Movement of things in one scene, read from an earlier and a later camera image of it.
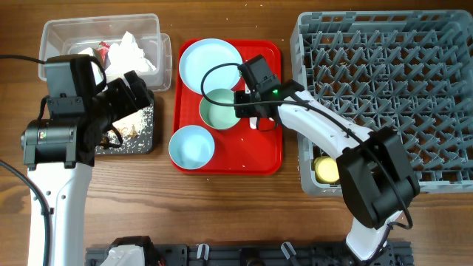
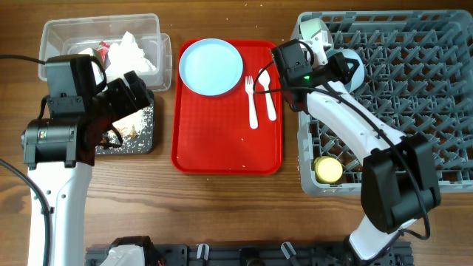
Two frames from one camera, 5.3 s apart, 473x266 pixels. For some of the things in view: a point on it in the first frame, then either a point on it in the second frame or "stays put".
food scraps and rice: (137, 133) stays put
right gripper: (243, 113) -> (331, 66)
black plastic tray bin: (137, 130) stays put
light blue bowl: (191, 147) -> (358, 77)
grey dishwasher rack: (411, 70) stays put
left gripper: (128, 103) stays put
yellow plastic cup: (325, 170) stays put
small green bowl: (219, 117) -> (310, 26)
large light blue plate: (202, 55) stays put
